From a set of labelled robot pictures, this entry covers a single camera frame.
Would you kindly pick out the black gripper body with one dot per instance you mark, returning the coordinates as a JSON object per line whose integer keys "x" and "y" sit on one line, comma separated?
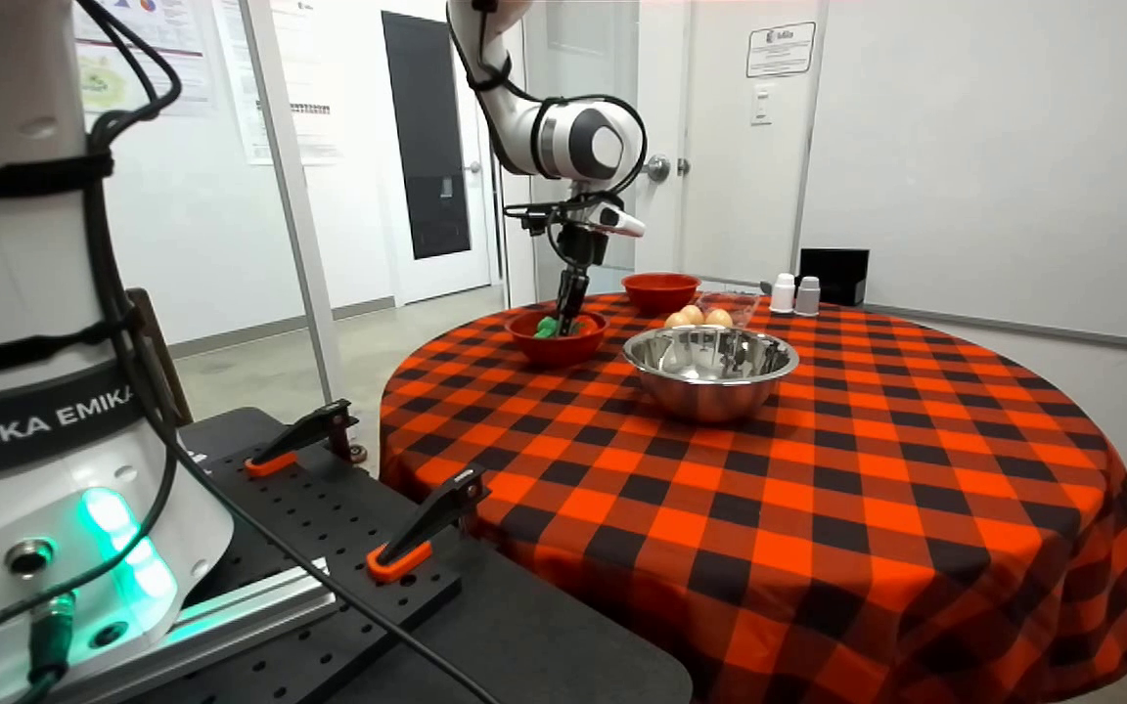
{"x": 580, "y": 247}

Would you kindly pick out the green vegetable toy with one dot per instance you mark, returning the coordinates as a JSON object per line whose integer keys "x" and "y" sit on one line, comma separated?
{"x": 544, "y": 329}

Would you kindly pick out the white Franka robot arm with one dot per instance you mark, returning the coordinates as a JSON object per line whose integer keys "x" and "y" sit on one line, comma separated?
{"x": 17, "y": 261}

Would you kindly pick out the orange plastic bowl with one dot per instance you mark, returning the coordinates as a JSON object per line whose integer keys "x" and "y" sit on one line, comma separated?
{"x": 555, "y": 352}

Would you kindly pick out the red bowl with dark contents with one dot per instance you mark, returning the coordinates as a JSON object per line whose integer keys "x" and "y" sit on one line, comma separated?
{"x": 657, "y": 296}

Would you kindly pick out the beige egg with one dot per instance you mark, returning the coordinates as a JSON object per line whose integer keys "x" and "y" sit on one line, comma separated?
{"x": 717, "y": 318}
{"x": 673, "y": 322}
{"x": 691, "y": 312}

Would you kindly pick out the silver metal bowl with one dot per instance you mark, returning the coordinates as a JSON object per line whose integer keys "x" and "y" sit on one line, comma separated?
{"x": 705, "y": 378}

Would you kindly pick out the clear plastic egg carton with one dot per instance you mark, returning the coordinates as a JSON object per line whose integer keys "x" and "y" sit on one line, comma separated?
{"x": 740, "y": 302}

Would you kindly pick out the white door with dark window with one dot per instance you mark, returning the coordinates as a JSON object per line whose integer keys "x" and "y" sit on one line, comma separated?
{"x": 433, "y": 131}

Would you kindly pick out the white shaker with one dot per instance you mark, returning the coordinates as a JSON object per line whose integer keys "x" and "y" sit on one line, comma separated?
{"x": 785, "y": 296}

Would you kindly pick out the grey shaker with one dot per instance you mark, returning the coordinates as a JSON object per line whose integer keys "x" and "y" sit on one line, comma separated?
{"x": 806, "y": 296}

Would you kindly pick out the orange black checkered tablecloth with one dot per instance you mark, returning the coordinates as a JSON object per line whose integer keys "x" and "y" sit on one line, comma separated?
{"x": 785, "y": 549}

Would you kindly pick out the black perforated mounting platform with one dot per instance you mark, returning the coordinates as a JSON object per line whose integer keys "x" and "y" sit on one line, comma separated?
{"x": 547, "y": 652}

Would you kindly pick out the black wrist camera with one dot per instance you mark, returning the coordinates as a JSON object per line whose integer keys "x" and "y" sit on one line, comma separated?
{"x": 532, "y": 215}

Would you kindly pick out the black wall holder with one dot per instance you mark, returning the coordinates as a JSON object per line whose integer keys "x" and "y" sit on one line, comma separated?
{"x": 840, "y": 275}

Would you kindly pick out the white wall sign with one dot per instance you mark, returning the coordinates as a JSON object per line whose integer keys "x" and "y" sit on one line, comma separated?
{"x": 780, "y": 49}

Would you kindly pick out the grey metal post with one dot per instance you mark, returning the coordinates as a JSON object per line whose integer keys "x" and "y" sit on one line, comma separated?
{"x": 288, "y": 199}

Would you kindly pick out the colourful wall poster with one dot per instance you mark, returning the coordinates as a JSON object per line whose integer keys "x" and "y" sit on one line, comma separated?
{"x": 203, "y": 42}

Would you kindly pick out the large wall whiteboard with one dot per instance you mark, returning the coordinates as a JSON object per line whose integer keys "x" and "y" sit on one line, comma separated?
{"x": 1007, "y": 158}

